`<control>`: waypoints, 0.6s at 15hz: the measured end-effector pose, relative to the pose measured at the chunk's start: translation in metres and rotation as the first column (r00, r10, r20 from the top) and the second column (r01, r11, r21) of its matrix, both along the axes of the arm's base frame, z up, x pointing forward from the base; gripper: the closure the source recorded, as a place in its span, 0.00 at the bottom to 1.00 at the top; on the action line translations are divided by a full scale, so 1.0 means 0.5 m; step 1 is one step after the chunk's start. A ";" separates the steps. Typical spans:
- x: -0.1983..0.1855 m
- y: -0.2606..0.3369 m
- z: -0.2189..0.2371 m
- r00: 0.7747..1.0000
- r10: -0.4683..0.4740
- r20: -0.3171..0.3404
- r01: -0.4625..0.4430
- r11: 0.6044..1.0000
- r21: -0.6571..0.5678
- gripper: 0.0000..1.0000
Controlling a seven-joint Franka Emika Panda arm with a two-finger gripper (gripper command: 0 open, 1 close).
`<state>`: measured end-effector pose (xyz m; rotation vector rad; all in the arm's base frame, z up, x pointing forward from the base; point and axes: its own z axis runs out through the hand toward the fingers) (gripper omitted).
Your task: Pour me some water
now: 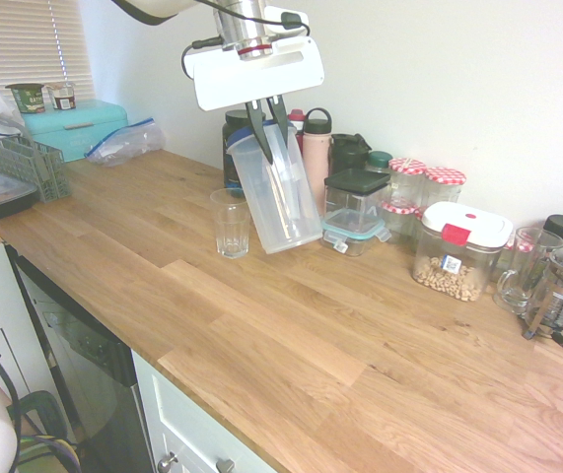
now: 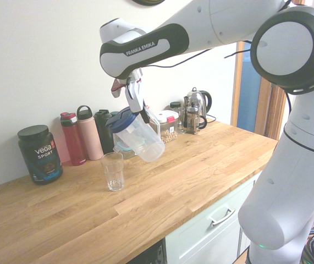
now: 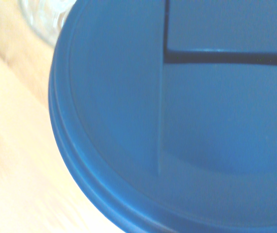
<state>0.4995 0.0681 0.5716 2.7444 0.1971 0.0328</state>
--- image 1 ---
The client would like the floor cable bundle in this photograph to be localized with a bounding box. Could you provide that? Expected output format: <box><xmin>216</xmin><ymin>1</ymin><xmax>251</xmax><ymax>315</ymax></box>
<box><xmin>9</xmin><ymin>432</ymin><xmax>83</xmax><ymax>469</ymax></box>

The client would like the stainless steel dishwasher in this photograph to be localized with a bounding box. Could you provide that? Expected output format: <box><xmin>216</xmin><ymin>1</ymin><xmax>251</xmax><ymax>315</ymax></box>
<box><xmin>4</xmin><ymin>243</ymin><xmax>157</xmax><ymax>473</ymax></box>

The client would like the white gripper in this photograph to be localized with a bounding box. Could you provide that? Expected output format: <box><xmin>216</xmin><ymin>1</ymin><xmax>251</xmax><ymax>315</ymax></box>
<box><xmin>182</xmin><ymin>35</ymin><xmax>325</xmax><ymax>166</ymax></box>

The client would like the clear faceted drinking glass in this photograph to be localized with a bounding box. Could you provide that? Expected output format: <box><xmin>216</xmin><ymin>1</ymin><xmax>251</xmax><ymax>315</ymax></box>
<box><xmin>209</xmin><ymin>187</ymin><xmax>251</xmax><ymax>260</ymax></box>

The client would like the pink water bottle black cap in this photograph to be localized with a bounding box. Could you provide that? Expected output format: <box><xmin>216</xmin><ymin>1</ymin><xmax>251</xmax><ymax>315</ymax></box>
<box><xmin>302</xmin><ymin>106</ymin><xmax>334</xmax><ymax>218</ymax></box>

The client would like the small glass jar gingham lid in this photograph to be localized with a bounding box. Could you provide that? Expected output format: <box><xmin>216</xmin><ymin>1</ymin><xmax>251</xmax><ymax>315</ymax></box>
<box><xmin>379</xmin><ymin>199</ymin><xmax>423</xmax><ymax>245</ymax></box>

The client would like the green oat cup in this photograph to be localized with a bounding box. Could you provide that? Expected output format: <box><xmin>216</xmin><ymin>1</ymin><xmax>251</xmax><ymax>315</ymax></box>
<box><xmin>5</xmin><ymin>82</ymin><xmax>46</xmax><ymax>115</ymax></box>

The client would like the black shaker bottle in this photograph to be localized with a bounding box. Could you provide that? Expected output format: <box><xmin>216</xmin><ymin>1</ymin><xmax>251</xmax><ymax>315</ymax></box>
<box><xmin>328</xmin><ymin>132</ymin><xmax>372</xmax><ymax>176</ymax></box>

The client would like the cereal container white lid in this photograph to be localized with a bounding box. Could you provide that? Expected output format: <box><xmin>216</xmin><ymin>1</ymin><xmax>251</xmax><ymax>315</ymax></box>
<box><xmin>411</xmin><ymin>201</ymin><xmax>515</xmax><ymax>304</ymax></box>

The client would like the glass container teal clip lid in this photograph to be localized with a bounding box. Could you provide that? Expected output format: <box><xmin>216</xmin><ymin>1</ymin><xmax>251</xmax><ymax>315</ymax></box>
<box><xmin>319</xmin><ymin>208</ymin><xmax>391</xmax><ymax>258</ymax></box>

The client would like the clear glass mug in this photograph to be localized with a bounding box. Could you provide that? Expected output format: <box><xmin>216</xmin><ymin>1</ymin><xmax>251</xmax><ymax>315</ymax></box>
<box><xmin>493</xmin><ymin>226</ymin><xmax>563</xmax><ymax>315</ymax></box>

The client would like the clear zip plastic bag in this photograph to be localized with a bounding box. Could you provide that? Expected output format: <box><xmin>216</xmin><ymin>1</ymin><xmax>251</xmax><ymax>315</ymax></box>
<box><xmin>83</xmin><ymin>116</ymin><xmax>168</xmax><ymax>168</ymax></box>

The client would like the clear bottle green lid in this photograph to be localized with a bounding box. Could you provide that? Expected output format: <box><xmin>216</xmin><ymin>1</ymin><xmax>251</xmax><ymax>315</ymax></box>
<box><xmin>364</xmin><ymin>150</ymin><xmax>393</xmax><ymax>174</ymax></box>

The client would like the green metal frame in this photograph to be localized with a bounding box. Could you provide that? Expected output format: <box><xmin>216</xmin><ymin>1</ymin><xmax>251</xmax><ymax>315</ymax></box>
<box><xmin>7</xmin><ymin>388</ymin><xmax>83</xmax><ymax>473</ymax></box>

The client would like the clear plastic pitcher blue lid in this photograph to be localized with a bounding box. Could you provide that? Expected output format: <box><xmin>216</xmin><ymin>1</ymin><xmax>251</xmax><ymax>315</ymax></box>
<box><xmin>225</xmin><ymin>120</ymin><xmax>323</xmax><ymax>255</ymax></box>

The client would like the brown white yogurt cup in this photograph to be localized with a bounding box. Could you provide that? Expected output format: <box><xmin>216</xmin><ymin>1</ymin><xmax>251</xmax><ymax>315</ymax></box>
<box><xmin>44</xmin><ymin>81</ymin><xmax>77</xmax><ymax>111</ymax></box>

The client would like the teal metal bread box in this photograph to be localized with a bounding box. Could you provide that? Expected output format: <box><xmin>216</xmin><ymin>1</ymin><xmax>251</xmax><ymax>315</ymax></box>
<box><xmin>22</xmin><ymin>98</ymin><xmax>130</xmax><ymax>164</ymax></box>

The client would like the square clear container black lid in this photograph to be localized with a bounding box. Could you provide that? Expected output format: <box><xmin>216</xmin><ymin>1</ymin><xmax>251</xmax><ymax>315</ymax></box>
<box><xmin>323</xmin><ymin>168</ymin><xmax>392</xmax><ymax>223</ymax></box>

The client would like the white window blind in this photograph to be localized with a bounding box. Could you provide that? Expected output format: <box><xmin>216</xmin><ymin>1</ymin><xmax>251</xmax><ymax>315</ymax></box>
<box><xmin>0</xmin><ymin>0</ymin><xmax>97</xmax><ymax>112</ymax></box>

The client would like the grey plastic cutlery basket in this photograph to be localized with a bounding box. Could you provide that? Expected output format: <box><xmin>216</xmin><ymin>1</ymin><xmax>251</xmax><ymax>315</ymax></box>
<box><xmin>0</xmin><ymin>113</ymin><xmax>73</xmax><ymax>204</ymax></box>

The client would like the red water bottle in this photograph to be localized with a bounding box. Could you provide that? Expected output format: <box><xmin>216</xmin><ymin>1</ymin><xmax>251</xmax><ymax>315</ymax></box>
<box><xmin>286</xmin><ymin>108</ymin><xmax>308</xmax><ymax>154</ymax></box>

